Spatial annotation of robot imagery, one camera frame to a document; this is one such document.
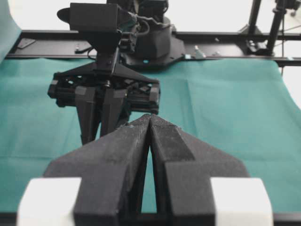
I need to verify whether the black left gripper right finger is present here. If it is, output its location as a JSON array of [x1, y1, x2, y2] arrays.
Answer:
[[149, 113, 275, 226]]

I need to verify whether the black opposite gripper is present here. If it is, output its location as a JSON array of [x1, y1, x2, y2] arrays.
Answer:
[[48, 44, 160, 145]]

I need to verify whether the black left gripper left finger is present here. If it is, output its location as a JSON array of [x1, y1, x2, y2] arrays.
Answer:
[[17, 113, 151, 226]]

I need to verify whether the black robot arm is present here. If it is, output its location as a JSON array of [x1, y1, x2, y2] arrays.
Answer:
[[16, 0, 274, 226]]

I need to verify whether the green table cloth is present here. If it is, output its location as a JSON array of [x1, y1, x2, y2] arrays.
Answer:
[[0, 59, 301, 212]]

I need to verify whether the green backdrop cloth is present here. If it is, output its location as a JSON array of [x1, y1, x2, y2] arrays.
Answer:
[[0, 0, 22, 63]]

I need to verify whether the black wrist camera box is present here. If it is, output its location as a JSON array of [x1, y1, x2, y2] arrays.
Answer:
[[57, 2, 132, 32]]

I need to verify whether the black camera stand post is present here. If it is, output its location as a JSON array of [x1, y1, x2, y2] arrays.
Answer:
[[238, 0, 262, 35]]

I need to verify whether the black mounting rail frame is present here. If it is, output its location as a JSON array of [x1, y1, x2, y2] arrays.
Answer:
[[5, 30, 301, 68]]

